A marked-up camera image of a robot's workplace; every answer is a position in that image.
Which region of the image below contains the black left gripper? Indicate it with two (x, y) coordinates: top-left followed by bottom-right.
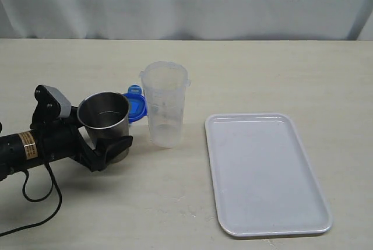
(30, 85), (133, 172)

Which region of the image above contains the stainless steel cup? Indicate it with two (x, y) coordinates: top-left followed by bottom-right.
(77, 91), (130, 164)

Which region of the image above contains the blue plastic container lid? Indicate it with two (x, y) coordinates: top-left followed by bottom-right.
(122, 84), (147, 124)

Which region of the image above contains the clear plastic tea bottle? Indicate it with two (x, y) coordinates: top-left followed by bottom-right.
(139, 61), (191, 148)

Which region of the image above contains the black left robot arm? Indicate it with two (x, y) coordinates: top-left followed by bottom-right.
(1, 84), (133, 179)

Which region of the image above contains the white plastic tray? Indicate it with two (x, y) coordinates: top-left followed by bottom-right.
(205, 112), (333, 238)

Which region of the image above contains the white backdrop cloth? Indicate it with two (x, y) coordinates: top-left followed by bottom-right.
(1, 0), (372, 40)

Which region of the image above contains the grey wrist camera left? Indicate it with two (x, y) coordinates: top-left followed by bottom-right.
(44, 85), (72, 118)

